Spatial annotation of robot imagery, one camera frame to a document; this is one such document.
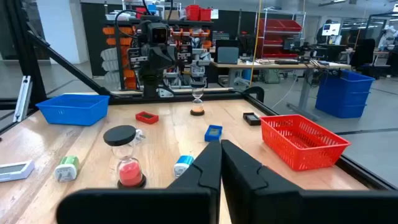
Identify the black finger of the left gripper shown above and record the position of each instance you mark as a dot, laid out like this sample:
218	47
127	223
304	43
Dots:
169	57
155	57

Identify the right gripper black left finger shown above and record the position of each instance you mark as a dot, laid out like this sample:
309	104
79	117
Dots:
192	199

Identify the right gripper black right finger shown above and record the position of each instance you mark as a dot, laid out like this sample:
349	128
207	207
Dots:
248	199

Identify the cyan spool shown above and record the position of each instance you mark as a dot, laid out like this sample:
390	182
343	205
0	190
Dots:
185	160

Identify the small blue digital display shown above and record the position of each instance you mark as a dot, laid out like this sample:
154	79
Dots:
213	133

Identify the hourglass with red sand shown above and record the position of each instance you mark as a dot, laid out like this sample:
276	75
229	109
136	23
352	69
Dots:
119	135

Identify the small black digital display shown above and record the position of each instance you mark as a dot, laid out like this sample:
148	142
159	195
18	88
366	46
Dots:
252	119

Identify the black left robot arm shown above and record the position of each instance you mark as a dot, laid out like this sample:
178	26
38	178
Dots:
150	85

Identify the black office chair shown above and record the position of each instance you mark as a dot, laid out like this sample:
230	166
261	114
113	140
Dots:
362	53

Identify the black shelf with orange bins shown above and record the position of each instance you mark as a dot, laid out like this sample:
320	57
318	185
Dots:
115	31

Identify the red storage bin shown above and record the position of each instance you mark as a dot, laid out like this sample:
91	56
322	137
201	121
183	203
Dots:
205	14
192	12

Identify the grey monitor back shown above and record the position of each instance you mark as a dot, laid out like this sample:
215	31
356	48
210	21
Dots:
228	55

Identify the hourglass with orange sand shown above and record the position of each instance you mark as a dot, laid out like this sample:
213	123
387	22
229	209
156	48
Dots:
197	110

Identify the red plastic basket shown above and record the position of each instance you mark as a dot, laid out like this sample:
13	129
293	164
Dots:
301	143

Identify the blue plastic basket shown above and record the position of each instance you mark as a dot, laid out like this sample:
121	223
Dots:
73	112

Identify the wooden desk with grey legs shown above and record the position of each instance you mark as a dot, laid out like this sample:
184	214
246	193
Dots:
280	66

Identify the metal rack with red bins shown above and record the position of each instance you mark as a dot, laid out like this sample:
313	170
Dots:
280	25

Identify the silver aluminium extrusion bar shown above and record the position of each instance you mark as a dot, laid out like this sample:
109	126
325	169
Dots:
23	98

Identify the green spool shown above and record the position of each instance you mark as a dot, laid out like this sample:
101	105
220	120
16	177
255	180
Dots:
70	161

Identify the blue storage crate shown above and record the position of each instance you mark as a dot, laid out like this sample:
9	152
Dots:
342	98
340	111
345	81

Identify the person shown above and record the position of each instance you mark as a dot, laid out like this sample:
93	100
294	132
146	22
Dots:
320	34

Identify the small white digital display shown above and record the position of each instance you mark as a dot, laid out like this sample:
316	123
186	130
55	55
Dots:
18	172

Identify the lit computer monitor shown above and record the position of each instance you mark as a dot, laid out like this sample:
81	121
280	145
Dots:
331	29

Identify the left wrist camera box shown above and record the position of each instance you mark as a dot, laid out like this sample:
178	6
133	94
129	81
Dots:
159	33

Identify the black aluminium table frame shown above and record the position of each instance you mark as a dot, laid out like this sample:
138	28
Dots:
217	95

